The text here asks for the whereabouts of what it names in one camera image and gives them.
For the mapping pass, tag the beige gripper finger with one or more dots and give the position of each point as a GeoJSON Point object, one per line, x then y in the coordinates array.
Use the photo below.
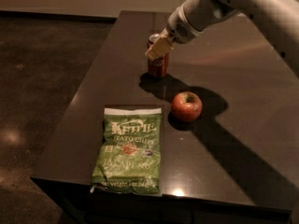
{"type": "Point", "coordinates": [161, 46]}

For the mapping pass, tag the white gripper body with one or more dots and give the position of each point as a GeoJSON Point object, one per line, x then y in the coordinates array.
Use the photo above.
{"type": "Point", "coordinates": [179, 28]}

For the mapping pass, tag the red coke can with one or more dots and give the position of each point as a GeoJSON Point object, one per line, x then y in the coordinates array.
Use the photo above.
{"type": "Point", "coordinates": [158, 67]}

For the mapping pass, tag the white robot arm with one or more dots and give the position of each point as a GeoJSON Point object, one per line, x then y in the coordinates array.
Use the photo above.
{"type": "Point", "coordinates": [277, 20]}

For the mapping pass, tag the green jalapeno chip bag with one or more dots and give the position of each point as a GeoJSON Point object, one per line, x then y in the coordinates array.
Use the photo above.
{"type": "Point", "coordinates": [129, 159]}

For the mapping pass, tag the red apple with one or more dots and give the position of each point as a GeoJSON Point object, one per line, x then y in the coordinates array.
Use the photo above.
{"type": "Point", "coordinates": [186, 106]}

